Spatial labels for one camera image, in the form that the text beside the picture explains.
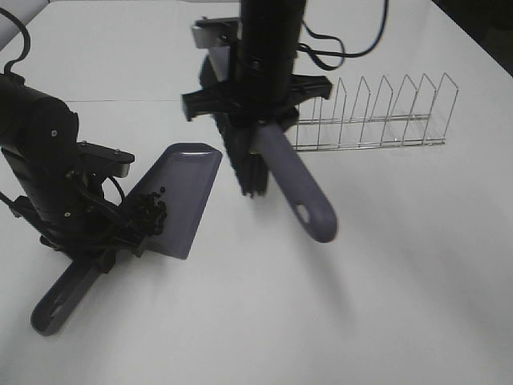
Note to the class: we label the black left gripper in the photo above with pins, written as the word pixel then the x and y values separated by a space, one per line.
pixel 68 208

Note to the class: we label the pile of coffee beans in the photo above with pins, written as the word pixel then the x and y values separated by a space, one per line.
pixel 150 212

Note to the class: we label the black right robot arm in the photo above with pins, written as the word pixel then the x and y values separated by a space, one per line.
pixel 267 39

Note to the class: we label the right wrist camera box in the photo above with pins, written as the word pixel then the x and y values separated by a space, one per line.
pixel 215 32

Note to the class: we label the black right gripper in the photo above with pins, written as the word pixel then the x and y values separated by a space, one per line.
pixel 272 100

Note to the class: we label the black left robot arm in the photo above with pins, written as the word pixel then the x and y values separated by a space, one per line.
pixel 36 127

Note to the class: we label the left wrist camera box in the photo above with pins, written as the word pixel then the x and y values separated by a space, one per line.
pixel 104 161

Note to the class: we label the purple plastic dustpan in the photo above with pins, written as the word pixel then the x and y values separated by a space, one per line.
pixel 187 171

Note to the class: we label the metal wire dish rack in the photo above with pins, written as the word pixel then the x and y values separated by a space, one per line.
pixel 415 113

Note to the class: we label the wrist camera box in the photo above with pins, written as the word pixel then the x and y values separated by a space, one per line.
pixel 215 32
pixel 104 161

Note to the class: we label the purple hand brush black bristles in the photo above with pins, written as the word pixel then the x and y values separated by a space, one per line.
pixel 272 154

